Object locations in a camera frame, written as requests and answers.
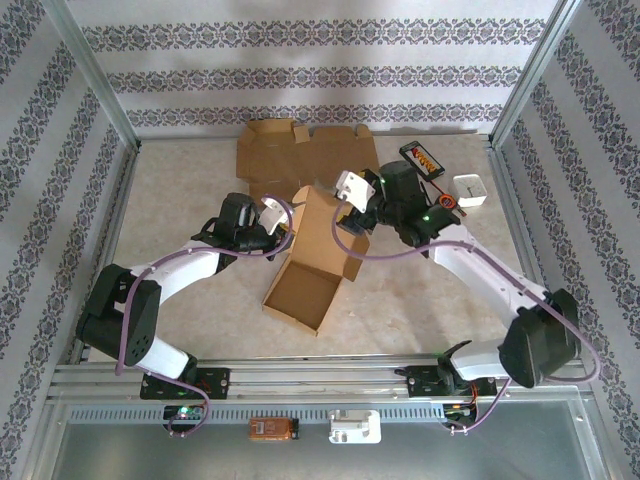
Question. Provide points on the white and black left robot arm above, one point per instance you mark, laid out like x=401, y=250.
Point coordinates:
x=185, y=270

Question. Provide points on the brown cardboard mailer box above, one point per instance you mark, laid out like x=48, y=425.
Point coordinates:
x=280, y=160
x=305, y=295

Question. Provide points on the orange flat device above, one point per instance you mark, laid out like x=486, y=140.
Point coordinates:
x=272, y=430

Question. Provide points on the white square clock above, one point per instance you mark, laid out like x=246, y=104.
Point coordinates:
x=469, y=191

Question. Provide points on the black tray with orange beads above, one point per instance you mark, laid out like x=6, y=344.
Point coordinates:
x=427, y=162

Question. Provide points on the aluminium frame post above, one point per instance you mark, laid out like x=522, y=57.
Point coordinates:
x=535, y=65
x=95, y=75

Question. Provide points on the small controller circuit board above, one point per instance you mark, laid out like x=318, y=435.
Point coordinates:
x=184, y=412
x=459, y=410

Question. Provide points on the white plastic bracket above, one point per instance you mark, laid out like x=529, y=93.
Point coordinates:
x=355, y=426

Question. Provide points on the aluminium mounting rail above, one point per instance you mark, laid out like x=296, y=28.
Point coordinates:
x=320, y=375

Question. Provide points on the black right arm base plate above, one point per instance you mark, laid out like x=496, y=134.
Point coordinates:
x=422, y=382

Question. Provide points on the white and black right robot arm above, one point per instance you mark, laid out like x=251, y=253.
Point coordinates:
x=475, y=270

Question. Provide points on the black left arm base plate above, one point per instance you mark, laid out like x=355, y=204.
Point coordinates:
x=217, y=382

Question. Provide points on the black orange tape measure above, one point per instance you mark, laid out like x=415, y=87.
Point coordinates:
x=446, y=202

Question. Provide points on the grey metal base panel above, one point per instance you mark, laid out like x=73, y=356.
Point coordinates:
x=450, y=455

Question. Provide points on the aluminium side rail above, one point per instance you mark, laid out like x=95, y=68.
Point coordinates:
x=515, y=215
x=112, y=225

